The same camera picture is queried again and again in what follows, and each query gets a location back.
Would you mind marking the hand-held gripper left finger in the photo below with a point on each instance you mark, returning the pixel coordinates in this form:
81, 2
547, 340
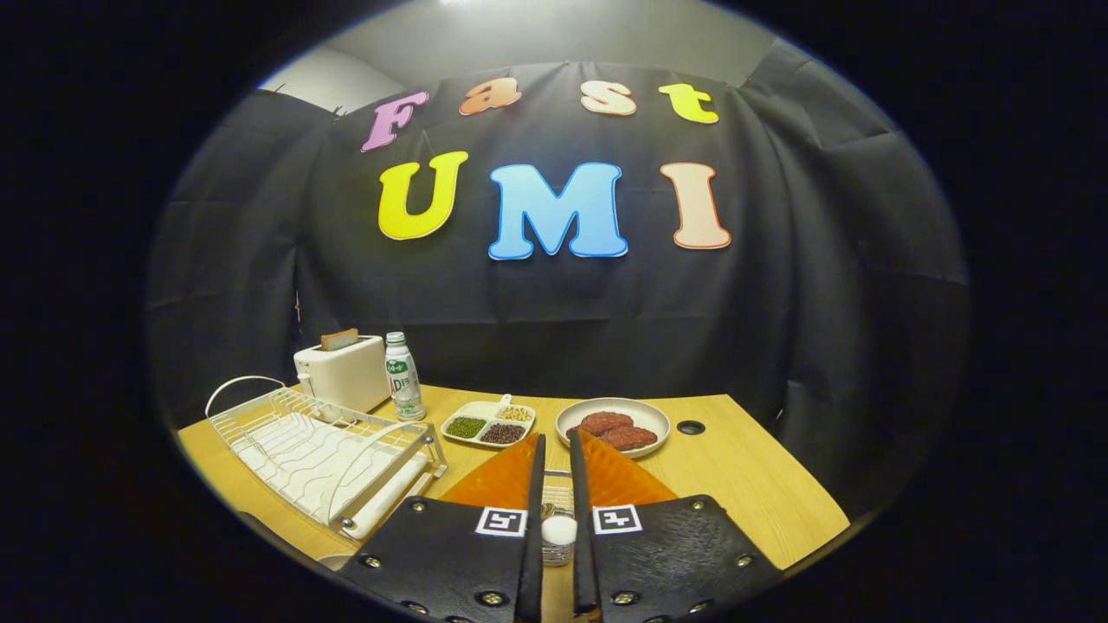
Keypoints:
534, 484

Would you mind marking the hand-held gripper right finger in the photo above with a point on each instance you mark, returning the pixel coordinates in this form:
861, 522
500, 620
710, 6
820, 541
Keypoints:
578, 484

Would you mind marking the white plate with meat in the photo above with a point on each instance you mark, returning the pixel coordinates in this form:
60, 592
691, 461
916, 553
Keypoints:
651, 415

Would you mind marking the red meat piece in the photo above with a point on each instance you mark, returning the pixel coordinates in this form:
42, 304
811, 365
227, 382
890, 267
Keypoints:
606, 422
630, 438

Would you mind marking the white divided bean tray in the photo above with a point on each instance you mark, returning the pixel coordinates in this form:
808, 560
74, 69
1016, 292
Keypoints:
485, 414

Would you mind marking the white drip tray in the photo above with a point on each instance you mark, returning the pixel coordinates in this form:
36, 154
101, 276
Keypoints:
381, 506

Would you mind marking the white green drink bottle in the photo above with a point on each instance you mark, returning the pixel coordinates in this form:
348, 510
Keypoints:
402, 385

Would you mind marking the white toaster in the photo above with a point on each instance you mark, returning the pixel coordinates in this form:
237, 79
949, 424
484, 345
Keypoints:
346, 376

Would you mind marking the toast slice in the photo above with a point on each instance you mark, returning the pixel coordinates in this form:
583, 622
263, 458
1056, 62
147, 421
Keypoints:
339, 339

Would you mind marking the black backdrop cloth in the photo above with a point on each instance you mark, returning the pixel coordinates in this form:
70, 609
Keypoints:
779, 303

